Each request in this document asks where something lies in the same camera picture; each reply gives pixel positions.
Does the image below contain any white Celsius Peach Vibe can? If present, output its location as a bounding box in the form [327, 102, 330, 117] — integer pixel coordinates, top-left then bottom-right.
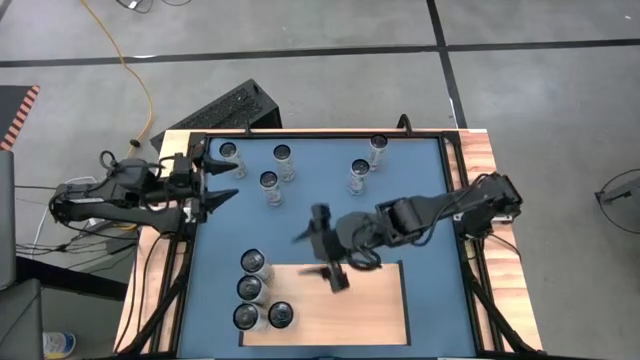
[347, 157, 371, 196]

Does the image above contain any yellow cable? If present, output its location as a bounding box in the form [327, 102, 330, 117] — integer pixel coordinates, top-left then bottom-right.
[79, 0, 154, 161]

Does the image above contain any clear tube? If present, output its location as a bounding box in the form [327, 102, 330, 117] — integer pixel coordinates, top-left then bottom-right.
[367, 133, 389, 173]
[235, 274, 271, 306]
[258, 170, 284, 207]
[240, 248, 275, 284]
[272, 143, 297, 183]

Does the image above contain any white blue yellow bottle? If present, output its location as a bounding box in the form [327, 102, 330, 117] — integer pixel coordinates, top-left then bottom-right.
[42, 331, 77, 360]

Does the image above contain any grey cabinet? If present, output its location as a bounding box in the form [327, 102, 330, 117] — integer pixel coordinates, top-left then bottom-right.
[0, 150, 17, 292]

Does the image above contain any black mat with hazard stripes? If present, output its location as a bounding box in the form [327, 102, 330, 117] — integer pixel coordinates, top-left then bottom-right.
[0, 84, 41, 152]

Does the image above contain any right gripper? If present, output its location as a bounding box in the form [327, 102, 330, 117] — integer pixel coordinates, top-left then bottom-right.
[291, 202, 352, 295]

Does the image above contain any black floor cable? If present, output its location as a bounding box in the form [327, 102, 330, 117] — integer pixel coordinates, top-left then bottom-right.
[114, 0, 194, 15]

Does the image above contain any white Celsius beverage can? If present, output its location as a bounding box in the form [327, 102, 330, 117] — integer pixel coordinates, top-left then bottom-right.
[232, 302, 271, 333]

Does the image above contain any light wooden board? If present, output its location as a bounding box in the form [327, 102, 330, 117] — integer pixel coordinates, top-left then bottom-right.
[238, 259, 412, 348]

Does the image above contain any blue table mat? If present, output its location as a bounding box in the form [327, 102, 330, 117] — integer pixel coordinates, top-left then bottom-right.
[176, 136, 477, 359]

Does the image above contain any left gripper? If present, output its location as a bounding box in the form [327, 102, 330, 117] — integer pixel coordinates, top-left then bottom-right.
[169, 147, 241, 224]

